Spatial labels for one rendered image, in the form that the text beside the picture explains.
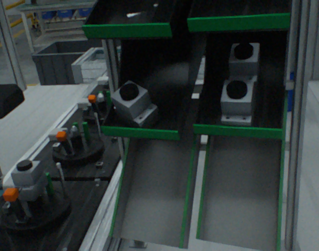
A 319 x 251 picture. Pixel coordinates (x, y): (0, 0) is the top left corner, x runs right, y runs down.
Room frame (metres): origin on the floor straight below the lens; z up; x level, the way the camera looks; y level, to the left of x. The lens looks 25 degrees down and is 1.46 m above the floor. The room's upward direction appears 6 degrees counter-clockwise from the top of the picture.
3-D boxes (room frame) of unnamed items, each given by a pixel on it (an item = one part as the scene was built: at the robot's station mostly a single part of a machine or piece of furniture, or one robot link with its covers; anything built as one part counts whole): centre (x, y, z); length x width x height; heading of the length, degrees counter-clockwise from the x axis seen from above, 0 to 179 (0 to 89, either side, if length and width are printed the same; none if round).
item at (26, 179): (0.67, 0.28, 1.06); 0.08 x 0.04 x 0.07; 170
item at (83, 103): (1.15, 0.19, 1.01); 0.24 x 0.24 x 0.13; 79
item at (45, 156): (0.91, 0.23, 1.01); 0.24 x 0.24 x 0.13; 79
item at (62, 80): (2.79, 0.51, 0.73); 0.62 x 0.42 x 0.23; 79
